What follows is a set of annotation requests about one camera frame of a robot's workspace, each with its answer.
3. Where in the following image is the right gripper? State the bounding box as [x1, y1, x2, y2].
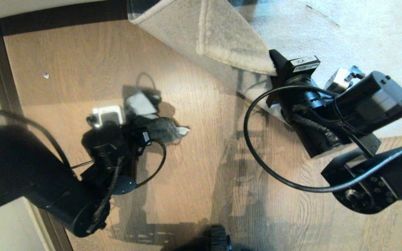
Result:
[266, 49, 349, 159]

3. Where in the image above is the grey cleaning cloth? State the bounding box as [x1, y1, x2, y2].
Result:
[124, 90, 191, 144]

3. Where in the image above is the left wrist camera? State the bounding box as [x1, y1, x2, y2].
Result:
[87, 105, 125, 129]

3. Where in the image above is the beige towel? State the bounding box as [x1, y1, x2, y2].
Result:
[127, 0, 402, 138]

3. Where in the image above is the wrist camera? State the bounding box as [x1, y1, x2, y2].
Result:
[87, 105, 125, 129]
[325, 65, 366, 93]

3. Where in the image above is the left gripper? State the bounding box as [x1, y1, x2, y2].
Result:
[82, 123, 150, 164]

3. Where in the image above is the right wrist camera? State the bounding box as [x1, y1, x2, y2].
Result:
[325, 65, 366, 93]

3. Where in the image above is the black cable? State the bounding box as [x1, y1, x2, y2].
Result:
[135, 139, 167, 187]
[244, 85, 402, 193]
[0, 105, 76, 176]

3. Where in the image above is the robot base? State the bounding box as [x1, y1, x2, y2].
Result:
[171, 225, 235, 251]

